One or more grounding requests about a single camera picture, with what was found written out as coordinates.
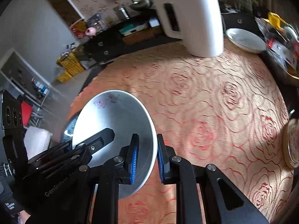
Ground blue patterned ceramic bowl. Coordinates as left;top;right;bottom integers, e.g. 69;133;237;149
61;113;78;142

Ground small white bowl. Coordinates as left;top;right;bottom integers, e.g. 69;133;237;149
73;90;158;199

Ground white chair cushion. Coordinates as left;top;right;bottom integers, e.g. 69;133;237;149
24;126;53;159

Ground red folding chair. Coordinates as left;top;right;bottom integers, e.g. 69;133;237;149
21;101;33;126

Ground yellow plastic crates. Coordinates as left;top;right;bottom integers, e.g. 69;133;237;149
56;53;85;83

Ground rose patterned tablecloth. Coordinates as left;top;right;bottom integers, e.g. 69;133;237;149
70;41;293;221

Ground white shelf unit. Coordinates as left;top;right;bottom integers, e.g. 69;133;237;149
1;48;51;108

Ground pink round gadget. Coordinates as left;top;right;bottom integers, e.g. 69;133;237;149
85;27;97;36

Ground red gift box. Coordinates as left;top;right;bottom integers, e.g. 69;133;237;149
70;19;88;39

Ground black sideboard cabinet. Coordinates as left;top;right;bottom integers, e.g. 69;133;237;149
83;13;264;63

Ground white plate with rim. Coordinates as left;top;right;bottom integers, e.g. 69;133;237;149
226;28;266;54

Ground white electric kettle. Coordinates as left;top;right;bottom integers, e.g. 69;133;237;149
152;0;224;58

